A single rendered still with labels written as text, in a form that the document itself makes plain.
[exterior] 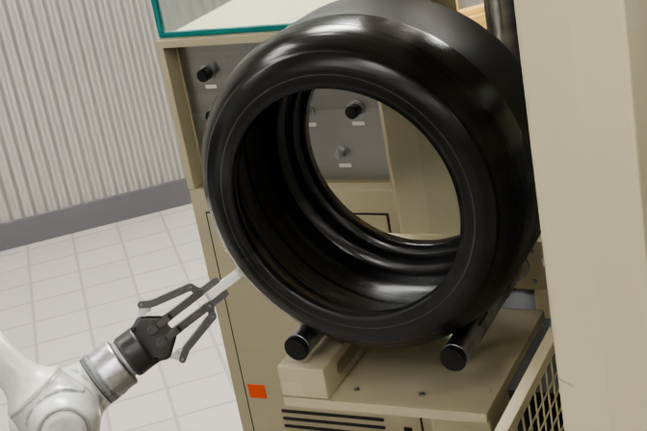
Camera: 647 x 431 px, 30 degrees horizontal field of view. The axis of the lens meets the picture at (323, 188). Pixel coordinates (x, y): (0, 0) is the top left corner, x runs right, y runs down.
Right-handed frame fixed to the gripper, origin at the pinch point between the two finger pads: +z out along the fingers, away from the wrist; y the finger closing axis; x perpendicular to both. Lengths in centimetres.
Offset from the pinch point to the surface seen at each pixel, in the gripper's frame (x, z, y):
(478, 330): 12.6, 28.0, 30.0
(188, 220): -328, 16, -2
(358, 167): -65, 42, 3
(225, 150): 10.8, 12.7, -17.9
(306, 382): -0.9, 1.3, 22.0
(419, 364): -3.5, 19.0, 32.3
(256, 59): 17.4, 24.4, -26.4
